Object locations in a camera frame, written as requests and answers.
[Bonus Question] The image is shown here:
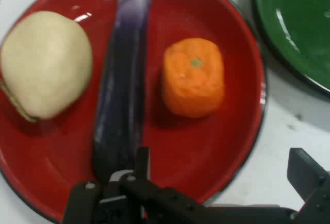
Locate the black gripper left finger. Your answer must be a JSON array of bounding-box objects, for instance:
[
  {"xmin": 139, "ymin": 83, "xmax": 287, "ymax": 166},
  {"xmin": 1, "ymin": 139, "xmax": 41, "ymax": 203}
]
[{"xmin": 61, "ymin": 146, "xmax": 210, "ymax": 224}]

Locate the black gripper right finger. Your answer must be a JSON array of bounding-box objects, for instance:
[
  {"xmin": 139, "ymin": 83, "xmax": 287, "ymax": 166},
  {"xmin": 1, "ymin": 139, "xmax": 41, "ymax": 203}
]
[{"xmin": 287, "ymin": 147, "xmax": 330, "ymax": 224}]

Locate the long purple eggplant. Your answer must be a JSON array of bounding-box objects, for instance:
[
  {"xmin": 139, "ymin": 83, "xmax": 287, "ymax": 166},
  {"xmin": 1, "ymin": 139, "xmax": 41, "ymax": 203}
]
[{"xmin": 92, "ymin": 0, "xmax": 153, "ymax": 183}]

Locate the red enamel plate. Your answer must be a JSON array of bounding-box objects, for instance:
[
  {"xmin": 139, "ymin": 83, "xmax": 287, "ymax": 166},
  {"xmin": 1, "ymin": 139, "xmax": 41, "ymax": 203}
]
[{"xmin": 0, "ymin": 0, "xmax": 268, "ymax": 223}]

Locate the orange mandarin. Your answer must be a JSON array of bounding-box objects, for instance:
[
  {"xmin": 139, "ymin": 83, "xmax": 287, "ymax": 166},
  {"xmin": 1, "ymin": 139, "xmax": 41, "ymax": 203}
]
[{"xmin": 160, "ymin": 37, "xmax": 225, "ymax": 119}]

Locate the green enamel plate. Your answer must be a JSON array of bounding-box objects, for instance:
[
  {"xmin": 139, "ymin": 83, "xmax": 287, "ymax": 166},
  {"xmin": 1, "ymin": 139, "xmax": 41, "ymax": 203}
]
[{"xmin": 251, "ymin": 0, "xmax": 330, "ymax": 93}]

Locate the cream potato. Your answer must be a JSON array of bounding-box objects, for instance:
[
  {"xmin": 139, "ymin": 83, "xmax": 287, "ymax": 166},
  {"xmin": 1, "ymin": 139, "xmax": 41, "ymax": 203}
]
[{"xmin": 0, "ymin": 10, "xmax": 93, "ymax": 123}]

